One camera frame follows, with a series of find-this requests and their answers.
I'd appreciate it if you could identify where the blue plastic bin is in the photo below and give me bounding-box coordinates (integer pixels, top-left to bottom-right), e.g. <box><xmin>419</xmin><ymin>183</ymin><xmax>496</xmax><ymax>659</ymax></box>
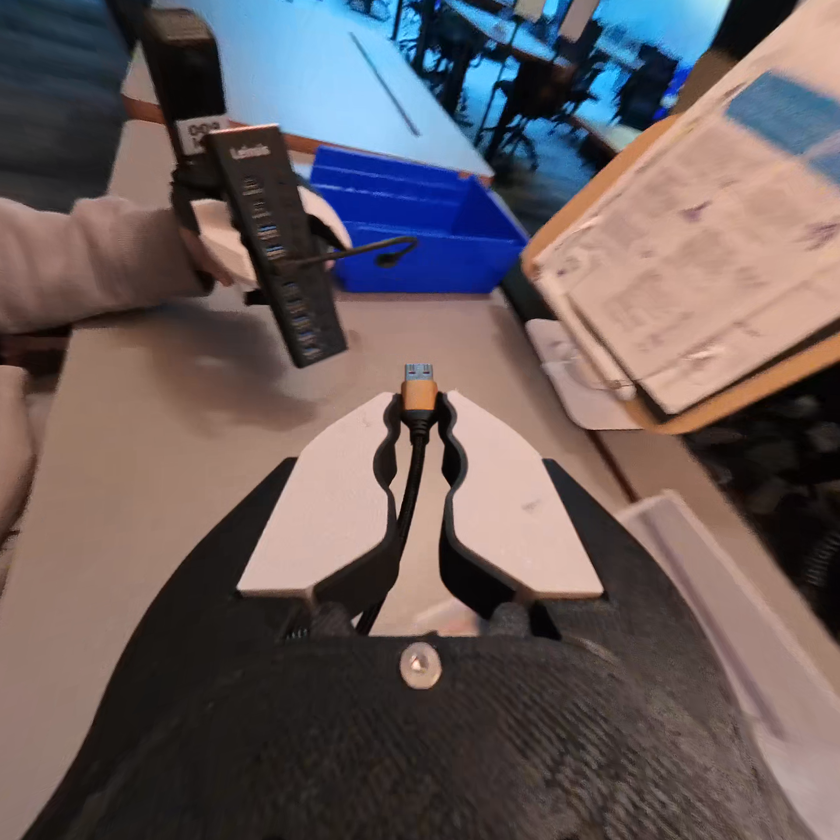
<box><xmin>308</xmin><ymin>146</ymin><xmax>530</xmax><ymax>294</ymax></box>

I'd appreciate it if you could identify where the person's left hand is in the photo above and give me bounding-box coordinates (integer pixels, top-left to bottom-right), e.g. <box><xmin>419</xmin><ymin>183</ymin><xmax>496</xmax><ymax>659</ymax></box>
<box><xmin>178</xmin><ymin>226</ymin><xmax>232</xmax><ymax>290</ymax></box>

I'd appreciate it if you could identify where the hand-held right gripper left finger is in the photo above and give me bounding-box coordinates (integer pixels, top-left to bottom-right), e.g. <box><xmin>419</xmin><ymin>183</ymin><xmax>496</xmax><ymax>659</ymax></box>
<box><xmin>236</xmin><ymin>392</ymin><xmax>401</xmax><ymax>608</ymax></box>

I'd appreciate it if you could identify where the person's torso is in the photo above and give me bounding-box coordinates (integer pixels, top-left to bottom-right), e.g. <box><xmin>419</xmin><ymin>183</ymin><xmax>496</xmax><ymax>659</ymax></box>
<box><xmin>0</xmin><ymin>364</ymin><xmax>37</xmax><ymax>546</ymax></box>

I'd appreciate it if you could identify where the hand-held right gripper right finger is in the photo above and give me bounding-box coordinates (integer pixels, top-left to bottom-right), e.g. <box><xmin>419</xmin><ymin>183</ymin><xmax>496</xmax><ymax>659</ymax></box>
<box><xmin>438</xmin><ymin>391</ymin><xmax>606</xmax><ymax>608</ymax></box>

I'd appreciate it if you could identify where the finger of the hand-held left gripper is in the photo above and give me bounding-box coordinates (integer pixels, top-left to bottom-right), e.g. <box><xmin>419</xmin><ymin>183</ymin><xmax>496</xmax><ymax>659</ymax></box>
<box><xmin>192</xmin><ymin>197</ymin><xmax>262</xmax><ymax>263</ymax></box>
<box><xmin>295</xmin><ymin>185</ymin><xmax>352</xmax><ymax>253</ymax></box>

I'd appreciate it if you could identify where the white desk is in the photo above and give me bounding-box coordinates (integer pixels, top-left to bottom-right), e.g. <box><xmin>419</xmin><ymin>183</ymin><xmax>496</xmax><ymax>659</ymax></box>
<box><xmin>0</xmin><ymin>121</ymin><xmax>828</xmax><ymax>840</ymax></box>

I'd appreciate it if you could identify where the person's left forearm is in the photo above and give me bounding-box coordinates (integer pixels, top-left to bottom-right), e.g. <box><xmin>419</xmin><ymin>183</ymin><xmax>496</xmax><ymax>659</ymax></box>
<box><xmin>0</xmin><ymin>196</ymin><xmax>211</xmax><ymax>336</ymax></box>

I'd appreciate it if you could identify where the white table with wooden edge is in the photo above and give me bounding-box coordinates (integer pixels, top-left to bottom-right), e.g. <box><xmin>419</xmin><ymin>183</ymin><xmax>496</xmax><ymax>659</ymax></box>
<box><xmin>125</xmin><ymin>0</ymin><xmax>494</xmax><ymax>186</ymax></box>

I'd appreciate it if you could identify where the black cable with orange plug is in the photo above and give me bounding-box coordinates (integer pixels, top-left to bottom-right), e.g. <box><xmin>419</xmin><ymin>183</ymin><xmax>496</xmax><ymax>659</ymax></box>
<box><xmin>354</xmin><ymin>362</ymin><xmax>439</xmax><ymax>637</ymax></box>

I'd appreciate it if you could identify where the black usb hub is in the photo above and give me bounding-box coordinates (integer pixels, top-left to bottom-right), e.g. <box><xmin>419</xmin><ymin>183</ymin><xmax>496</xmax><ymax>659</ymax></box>
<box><xmin>205</xmin><ymin>123</ymin><xmax>349</xmax><ymax>370</ymax></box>

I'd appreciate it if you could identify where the group of black office chairs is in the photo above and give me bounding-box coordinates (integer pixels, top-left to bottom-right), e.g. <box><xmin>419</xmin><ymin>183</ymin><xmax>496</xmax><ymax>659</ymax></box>
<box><xmin>394</xmin><ymin>0</ymin><xmax>683</xmax><ymax>172</ymax></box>

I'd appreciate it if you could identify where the black usb cable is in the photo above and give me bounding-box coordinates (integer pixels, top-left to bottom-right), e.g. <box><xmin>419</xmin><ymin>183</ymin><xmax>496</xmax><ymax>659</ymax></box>
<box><xmin>272</xmin><ymin>235</ymin><xmax>419</xmax><ymax>271</ymax></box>

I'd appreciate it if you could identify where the wooden clipboard with papers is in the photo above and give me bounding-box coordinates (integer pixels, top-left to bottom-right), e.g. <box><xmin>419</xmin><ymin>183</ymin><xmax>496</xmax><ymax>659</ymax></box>
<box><xmin>521</xmin><ymin>0</ymin><xmax>840</xmax><ymax>435</ymax></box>

